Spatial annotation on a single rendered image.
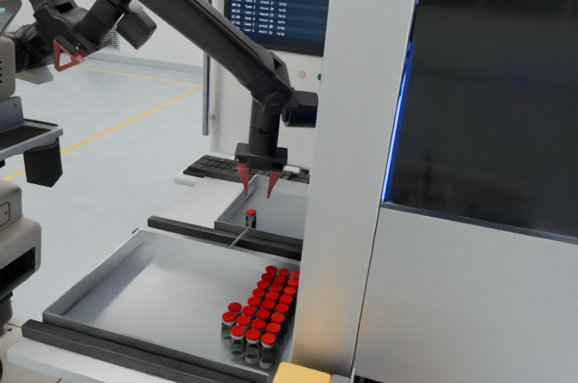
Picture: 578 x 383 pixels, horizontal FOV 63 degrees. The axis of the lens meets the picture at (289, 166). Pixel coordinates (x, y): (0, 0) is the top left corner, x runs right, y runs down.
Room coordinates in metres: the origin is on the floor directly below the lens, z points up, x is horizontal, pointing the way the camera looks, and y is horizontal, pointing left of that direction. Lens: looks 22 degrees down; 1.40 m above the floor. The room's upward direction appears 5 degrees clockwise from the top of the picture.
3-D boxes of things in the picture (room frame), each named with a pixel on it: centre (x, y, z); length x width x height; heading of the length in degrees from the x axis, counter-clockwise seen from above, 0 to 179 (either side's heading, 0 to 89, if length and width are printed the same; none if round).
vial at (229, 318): (0.55, 0.07, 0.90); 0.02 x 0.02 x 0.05
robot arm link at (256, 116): (0.87, 0.05, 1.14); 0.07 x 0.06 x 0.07; 106
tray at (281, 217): (0.93, -0.05, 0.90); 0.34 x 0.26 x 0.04; 77
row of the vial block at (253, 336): (0.60, 0.01, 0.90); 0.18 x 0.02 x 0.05; 167
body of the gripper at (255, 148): (0.87, 0.05, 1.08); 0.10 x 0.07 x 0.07; 92
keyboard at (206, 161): (1.32, 0.10, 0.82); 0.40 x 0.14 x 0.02; 75
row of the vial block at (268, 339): (0.59, -0.01, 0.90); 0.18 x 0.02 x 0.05; 167
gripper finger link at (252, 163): (0.87, 0.05, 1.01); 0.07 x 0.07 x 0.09; 2
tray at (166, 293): (0.63, 0.14, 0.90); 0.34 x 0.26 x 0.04; 77
